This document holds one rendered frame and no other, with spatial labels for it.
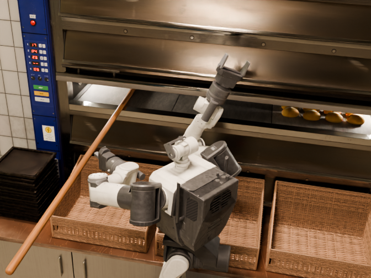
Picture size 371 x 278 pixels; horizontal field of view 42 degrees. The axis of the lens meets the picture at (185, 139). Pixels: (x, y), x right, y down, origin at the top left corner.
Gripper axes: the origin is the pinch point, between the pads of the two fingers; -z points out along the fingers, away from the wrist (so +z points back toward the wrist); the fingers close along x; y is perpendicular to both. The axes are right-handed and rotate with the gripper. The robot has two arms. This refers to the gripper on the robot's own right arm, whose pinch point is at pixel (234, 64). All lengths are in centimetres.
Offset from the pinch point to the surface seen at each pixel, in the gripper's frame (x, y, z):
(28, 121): 55, 89, 110
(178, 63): -2, 57, 30
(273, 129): -61, 32, 39
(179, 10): 8, 62, 5
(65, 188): 47, -9, 75
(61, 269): 23, 15, 154
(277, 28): -34, 40, -12
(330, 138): -87, 19, 28
